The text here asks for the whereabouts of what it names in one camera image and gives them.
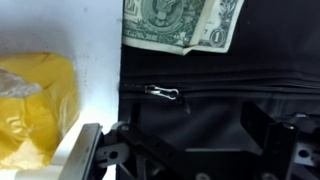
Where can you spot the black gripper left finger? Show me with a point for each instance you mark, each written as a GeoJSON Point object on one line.
{"type": "Point", "coordinates": [146, 146]}

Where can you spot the black zip jersey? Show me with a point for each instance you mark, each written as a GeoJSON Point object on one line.
{"type": "Point", "coordinates": [266, 60]}

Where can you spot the white paper sheet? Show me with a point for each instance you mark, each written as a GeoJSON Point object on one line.
{"type": "Point", "coordinates": [66, 26]}

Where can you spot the silver zipper pull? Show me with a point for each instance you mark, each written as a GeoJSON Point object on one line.
{"type": "Point", "coordinates": [165, 91]}

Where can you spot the one dollar bill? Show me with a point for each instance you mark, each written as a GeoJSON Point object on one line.
{"type": "Point", "coordinates": [166, 23]}

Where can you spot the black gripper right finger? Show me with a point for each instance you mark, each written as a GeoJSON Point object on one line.
{"type": "Point", "coordinates": [270, 140]}

